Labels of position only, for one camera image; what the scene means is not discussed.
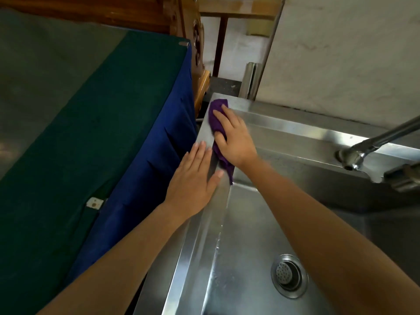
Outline metal sink faucet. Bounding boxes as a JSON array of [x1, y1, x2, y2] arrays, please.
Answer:
[[335, 115, 420, 193]]

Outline purple cleaning cloth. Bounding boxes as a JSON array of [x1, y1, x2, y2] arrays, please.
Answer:
[[208, 99, 234, 186]]

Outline blue table skirt cloth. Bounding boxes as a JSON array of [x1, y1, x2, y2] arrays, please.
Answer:
[[64, 46, 199, 286]]

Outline carved wooden furniture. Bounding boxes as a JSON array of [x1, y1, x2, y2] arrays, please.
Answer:
[[0, 0, 211, 119]]

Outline wooden table with dark leg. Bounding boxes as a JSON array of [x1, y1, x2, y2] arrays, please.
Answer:
[[196, 0, 287, 78]]

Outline person's right hand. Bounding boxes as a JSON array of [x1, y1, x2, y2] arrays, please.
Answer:
[[213, 105, 260, 172]]

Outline person's left forearm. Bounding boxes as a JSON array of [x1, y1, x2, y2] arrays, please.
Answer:
[[35, 201, 195, 315]]

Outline stainless steel sink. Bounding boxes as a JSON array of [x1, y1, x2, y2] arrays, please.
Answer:
[[133, 93, 420, 315]]

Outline green table cover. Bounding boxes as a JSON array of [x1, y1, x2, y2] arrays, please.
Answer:
[[0, 8, 191, 315]]

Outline person's right forearm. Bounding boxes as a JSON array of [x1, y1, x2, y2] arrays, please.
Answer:
[[236, 157, 420, 315]]

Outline leaning metal bars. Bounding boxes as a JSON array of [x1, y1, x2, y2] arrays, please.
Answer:
[[238, 62, 264, 101]]

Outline person's left hand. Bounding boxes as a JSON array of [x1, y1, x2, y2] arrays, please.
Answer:
[[163, 141, 225, 221]]

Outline round metal sink drain strainer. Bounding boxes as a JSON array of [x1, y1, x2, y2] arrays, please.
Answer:
[[271, 254, 309, 299]]

